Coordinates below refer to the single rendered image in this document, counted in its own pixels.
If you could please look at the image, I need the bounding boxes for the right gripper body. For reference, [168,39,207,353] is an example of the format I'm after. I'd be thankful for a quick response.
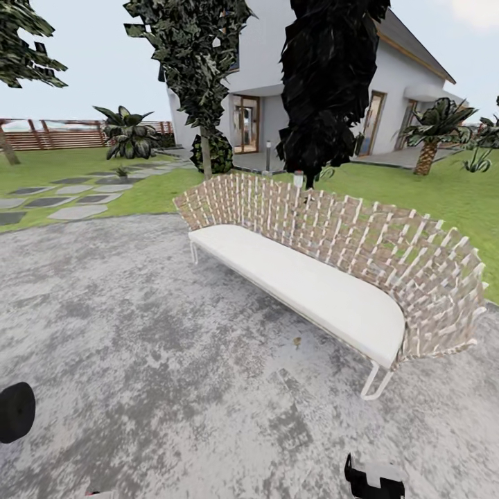
[349,469,402,499]

